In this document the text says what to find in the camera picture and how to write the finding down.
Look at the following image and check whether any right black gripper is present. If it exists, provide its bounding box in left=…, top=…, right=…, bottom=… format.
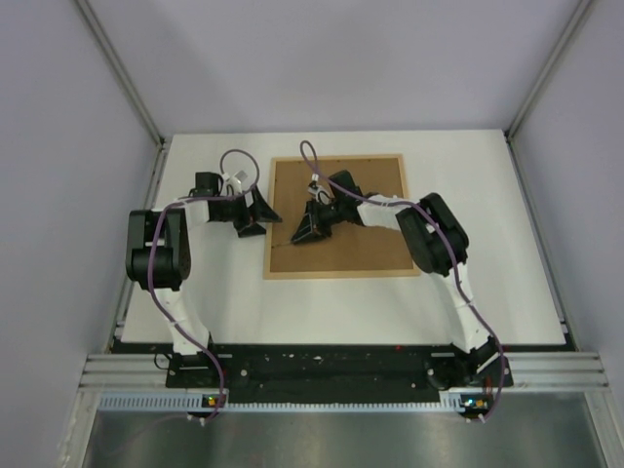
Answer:
left=292, top=199, right=345, bottom=248

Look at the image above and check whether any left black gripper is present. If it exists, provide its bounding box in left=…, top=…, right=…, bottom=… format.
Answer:
left=214, top=184, right=281, bottom=237

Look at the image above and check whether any light wooden picture frame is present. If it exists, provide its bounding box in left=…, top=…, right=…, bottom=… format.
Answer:
left=263, top=153, right=420, bottom=280

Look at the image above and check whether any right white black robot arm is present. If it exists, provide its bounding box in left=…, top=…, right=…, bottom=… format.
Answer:
left=291, top=171, right=507, bottom=389

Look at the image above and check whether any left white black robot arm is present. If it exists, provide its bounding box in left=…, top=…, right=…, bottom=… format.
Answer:
left=126, top=171, right=282, bottom=387

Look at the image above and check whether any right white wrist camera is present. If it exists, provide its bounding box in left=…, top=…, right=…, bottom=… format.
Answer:
left=307, top=174, right=332, bottom=205

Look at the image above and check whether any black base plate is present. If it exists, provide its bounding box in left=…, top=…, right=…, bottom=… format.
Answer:
left=166, top=344, right=513, bottom=405

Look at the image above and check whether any right aluminium corner post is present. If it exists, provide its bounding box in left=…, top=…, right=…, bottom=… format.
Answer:
left=503, top=0, right=599, bottom=139

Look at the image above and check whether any aluminium corner post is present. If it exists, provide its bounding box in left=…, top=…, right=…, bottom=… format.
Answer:
left=71, top=0, right=165, bottom=146
left=503, top=0, right=599, bottom=139

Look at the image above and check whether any grey slotted cable duct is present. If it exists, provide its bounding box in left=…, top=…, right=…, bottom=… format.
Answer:
left=97, top=391, right=480, bottom=416

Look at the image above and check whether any aluminium front rail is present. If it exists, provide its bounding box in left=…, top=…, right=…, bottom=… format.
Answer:
left=79, top=352, right=609, bottom=393

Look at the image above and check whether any left aluminium corner post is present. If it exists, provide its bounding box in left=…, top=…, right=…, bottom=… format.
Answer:
left=71, top=0, right=165, bottom=146

